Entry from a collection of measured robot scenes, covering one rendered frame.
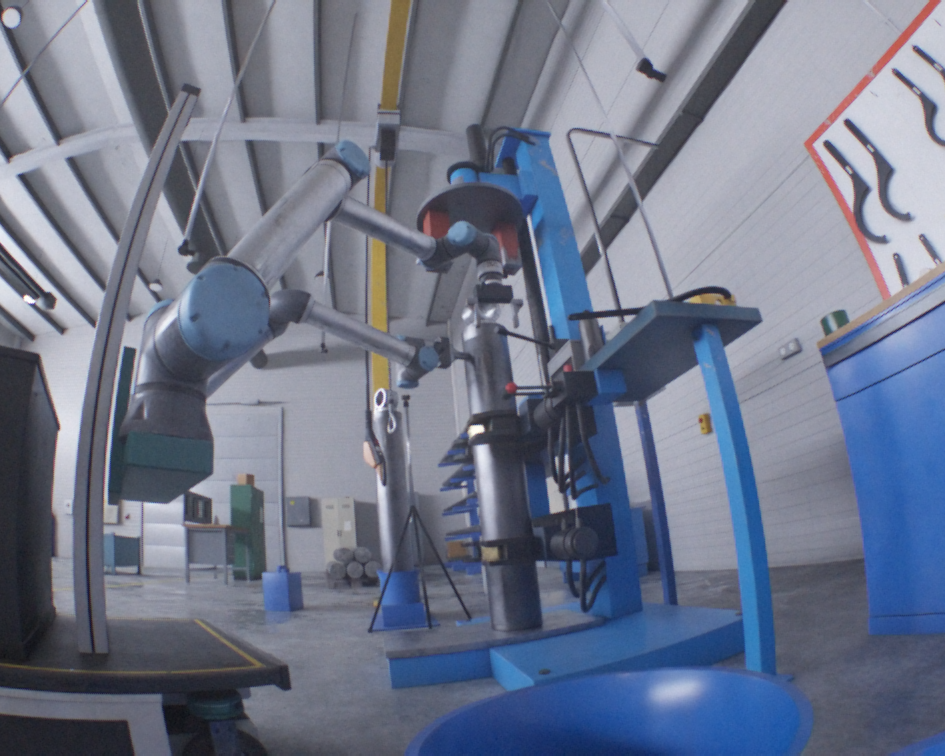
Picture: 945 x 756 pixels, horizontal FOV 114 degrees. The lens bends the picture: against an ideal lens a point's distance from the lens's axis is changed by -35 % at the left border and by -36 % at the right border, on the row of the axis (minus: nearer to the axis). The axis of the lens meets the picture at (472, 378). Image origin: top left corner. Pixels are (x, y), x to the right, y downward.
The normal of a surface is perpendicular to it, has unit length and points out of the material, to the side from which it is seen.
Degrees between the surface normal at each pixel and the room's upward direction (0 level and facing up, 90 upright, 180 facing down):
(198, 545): 90
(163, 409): 70
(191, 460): 90
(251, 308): 95
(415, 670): 90
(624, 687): 62
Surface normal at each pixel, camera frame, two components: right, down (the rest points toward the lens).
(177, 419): 0.68, -0.59
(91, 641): 0.68, -0.31
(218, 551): 0.19, -0.35
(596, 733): -0.12, -0.33
